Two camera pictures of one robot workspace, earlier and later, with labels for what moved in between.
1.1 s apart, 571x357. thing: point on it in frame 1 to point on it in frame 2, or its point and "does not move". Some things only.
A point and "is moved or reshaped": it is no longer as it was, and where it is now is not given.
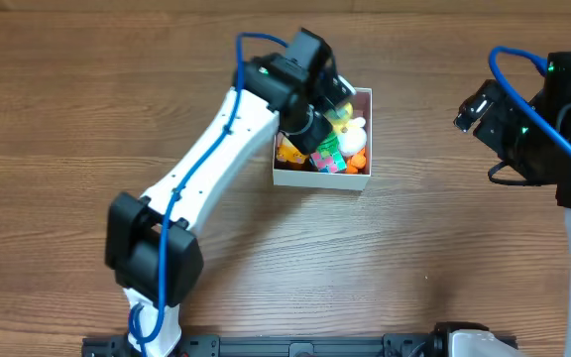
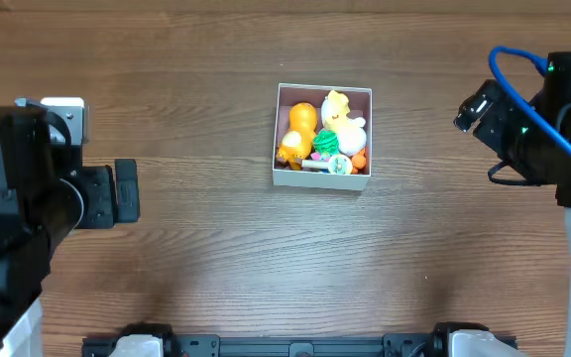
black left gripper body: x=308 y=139 to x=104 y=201
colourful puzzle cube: x=330 y=163 is moved or reshaped
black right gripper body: x=487 y=127 does not move
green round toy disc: x=329 y=144 does not move
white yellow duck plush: x=351 y=132 does not move
